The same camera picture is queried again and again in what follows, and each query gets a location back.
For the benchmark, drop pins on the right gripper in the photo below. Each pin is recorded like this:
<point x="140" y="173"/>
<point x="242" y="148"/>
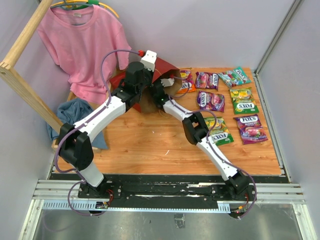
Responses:
<point x="161" y="83"/>

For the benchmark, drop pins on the red paper bag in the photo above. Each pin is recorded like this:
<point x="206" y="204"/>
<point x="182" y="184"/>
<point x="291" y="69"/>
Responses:
<point x="145" y="90"/>

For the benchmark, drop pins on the orange candy packet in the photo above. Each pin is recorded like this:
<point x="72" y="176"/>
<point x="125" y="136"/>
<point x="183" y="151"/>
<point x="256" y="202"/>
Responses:
<point x="188" y="83"/>

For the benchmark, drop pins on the purple candy packet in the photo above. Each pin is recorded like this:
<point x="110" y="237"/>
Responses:
<point x="207" y="80"/>
<point x="211" y="101"/>
<point x="250" y="129"/>

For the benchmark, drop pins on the teal candy packet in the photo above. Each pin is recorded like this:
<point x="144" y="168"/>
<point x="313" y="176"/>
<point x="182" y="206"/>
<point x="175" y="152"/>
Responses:
<point x="234" y="77"/>

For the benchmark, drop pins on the green candy packet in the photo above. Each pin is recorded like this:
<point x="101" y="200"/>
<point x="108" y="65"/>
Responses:
<point x="243" y="101"/>
<point x="220" y="134"/>

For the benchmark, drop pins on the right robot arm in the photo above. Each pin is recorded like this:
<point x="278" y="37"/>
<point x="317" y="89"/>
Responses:
<point x="197" y="133"/>

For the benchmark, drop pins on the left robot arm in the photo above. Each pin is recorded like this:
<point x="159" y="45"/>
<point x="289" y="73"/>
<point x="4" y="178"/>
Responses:
<point x="75" y="141"/>

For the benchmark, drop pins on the blue cloth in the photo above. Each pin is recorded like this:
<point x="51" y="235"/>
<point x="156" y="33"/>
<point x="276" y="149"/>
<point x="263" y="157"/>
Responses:
<point x="75" y="110"/>

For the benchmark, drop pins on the pink t-shirt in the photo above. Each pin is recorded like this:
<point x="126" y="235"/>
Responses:
<point x="88" y="44"/>

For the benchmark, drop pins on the yellow green hanger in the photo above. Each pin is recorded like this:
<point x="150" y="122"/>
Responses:
<point x="82" y="4"/>

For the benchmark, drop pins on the wooden clothes rack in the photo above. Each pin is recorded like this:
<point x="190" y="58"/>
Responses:
<point x="21" y="128"/>

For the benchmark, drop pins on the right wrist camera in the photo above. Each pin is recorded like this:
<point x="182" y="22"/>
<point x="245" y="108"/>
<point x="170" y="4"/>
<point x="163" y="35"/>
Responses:
<point x="167" y="82"/>

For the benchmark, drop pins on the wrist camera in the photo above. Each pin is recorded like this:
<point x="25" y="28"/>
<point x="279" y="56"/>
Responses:
<point x="149" y="60"/>
<point x="167" y="82"/>

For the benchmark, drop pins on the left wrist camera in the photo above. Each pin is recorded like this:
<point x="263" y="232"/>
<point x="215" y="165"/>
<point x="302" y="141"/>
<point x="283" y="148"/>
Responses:
<point x="149" y="60"/>

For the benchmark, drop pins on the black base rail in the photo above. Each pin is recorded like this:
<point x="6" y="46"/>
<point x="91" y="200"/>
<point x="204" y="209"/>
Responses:
<point x="137" y="194"/>

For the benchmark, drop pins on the aluminium frame post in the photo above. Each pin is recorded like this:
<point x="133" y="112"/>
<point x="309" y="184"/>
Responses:
<point x="296" y="4"/>

